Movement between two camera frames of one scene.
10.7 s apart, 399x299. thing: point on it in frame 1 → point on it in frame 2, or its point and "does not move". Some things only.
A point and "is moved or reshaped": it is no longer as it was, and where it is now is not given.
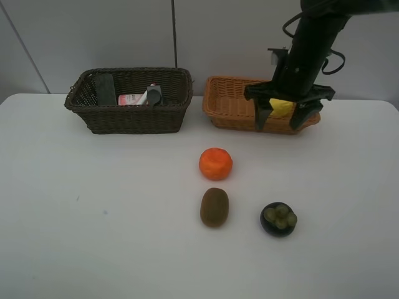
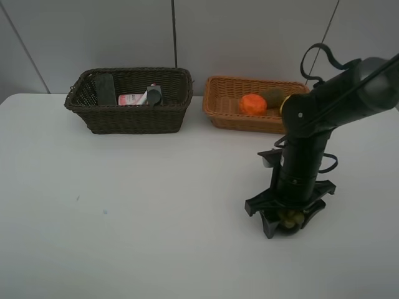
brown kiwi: x=214 y=207 is moved or reshaped
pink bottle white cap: x=133 y=99 does not move
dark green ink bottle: x=154 y=96 does not move
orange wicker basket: x=225 y=102 does not move
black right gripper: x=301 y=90 → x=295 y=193
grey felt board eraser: x=105 y=90 does not move
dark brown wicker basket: x=177 y=91 does not move
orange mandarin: x=216 y=164 → x=252 y=104
